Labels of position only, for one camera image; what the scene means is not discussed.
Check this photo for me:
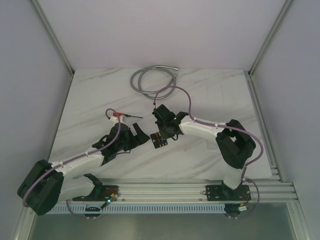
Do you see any black fuse box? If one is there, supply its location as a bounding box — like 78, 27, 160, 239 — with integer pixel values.
150, 132, 168, 149

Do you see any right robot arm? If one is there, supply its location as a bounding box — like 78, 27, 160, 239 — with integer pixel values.
150, 104, 256, 200

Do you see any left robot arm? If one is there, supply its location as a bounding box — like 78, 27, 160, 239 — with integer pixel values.
17, 123, 150, 216

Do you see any red handled screwdriver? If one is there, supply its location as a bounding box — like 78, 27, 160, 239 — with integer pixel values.
113, 112, 143, 119

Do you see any grey coiled hose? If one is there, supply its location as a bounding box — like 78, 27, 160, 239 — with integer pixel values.
129, 65, 180, 100

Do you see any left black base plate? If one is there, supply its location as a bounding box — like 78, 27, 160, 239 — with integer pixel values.
72, 185, 119, 202

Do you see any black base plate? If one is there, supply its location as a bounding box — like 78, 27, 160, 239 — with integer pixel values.
72, 185, 119, 202
204, 184, 252, 202

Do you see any aluminium mounting rail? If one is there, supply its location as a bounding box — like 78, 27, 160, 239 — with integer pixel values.
101, 178, 298, 203

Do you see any slotted cable duct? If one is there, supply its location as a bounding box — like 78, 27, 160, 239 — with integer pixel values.
48, 203, 253, 215

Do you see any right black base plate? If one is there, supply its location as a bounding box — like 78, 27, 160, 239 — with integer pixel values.
204, 184, 252, 202

